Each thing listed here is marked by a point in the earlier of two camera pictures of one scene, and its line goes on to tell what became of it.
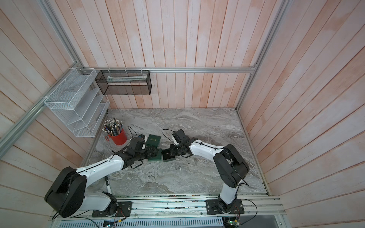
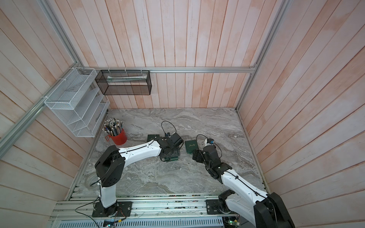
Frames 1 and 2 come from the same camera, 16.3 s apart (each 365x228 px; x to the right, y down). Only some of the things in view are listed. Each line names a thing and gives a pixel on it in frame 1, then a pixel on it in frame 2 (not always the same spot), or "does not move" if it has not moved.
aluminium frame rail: (213, 68) does not move
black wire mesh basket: (124, 82) does not move
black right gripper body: (178, 149) → (202, 158)
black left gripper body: (145, 154) → (175, 152)
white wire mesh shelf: (78, 102) does not move
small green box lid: (158, 157) → (169, 158)
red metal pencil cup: (120, 139) does not move
